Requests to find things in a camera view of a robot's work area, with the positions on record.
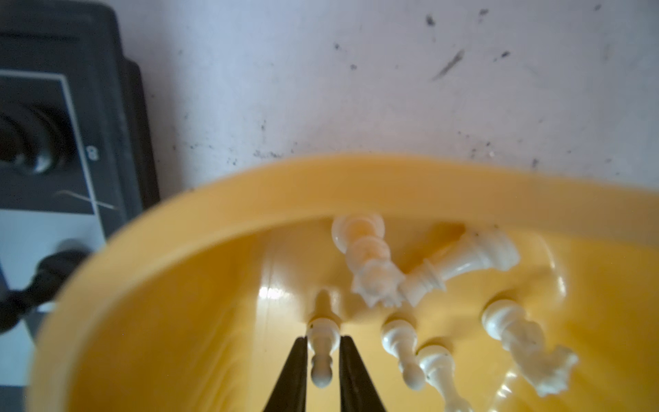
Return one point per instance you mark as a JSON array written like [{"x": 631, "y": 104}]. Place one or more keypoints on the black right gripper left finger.
[{"x": 290, "y": 391}]

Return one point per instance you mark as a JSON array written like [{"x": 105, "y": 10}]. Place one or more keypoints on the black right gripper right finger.
[{"x": 357, "y": 391}]

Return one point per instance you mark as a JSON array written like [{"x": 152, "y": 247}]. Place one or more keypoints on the black chess piece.
[{"x": 33, "y": 141}]

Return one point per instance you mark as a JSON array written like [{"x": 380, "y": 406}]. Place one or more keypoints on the white bishop in tray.
[{"x": 438, "y": 365}]

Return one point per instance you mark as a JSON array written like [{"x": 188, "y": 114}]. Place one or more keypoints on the white queen piece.
[{"x": 360, "y": 237}]

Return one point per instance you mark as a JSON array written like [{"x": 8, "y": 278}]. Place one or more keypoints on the yellow plastic tray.
[{"x": 196, "y": 305}]

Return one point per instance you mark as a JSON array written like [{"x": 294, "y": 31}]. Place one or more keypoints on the white king piece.
[{"x": 477, "y": 249}]

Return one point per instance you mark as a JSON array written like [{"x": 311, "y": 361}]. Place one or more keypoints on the black and white chessboard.
[{"x": 76, "y": 160}]

